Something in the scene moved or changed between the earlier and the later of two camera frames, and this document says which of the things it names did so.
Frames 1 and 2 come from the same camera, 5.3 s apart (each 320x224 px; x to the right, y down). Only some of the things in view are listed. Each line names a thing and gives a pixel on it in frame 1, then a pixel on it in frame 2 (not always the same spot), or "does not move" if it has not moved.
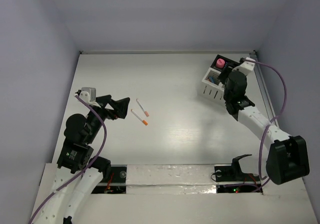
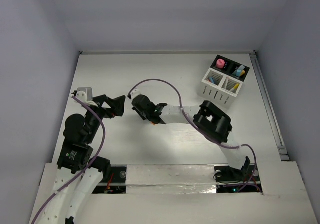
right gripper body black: (223, 78) -> (144, 115)
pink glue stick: (220, 63) does not move
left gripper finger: (103, 100) does not move
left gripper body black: (105, 105) does not move
